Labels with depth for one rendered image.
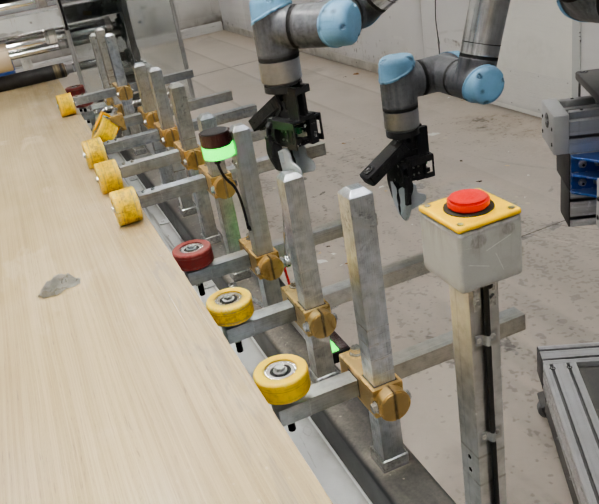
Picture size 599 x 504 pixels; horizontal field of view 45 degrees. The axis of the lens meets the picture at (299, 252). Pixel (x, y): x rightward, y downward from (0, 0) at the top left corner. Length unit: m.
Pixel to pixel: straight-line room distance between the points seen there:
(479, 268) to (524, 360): 1.90
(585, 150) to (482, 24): 0.42
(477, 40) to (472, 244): 0.84
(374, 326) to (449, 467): 1.21
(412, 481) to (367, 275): 0.34
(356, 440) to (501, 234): 0.62
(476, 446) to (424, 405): 1.57
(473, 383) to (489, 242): 0.17
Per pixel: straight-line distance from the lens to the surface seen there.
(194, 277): 1.50
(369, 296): 1.00
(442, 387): 2.48
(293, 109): 1.34
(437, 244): 0.71
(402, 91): 1.54
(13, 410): 1.18
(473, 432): 0.84
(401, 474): 1.17
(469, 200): 0.70
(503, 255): 0.71
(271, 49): 1.32
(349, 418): 1.28
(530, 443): 2.27
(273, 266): 1.47
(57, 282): 1.49
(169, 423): 1.03
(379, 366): 1.06
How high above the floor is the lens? 1.51
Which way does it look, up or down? 26 degrees down
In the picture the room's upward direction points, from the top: 10 degrees counter-clockwise
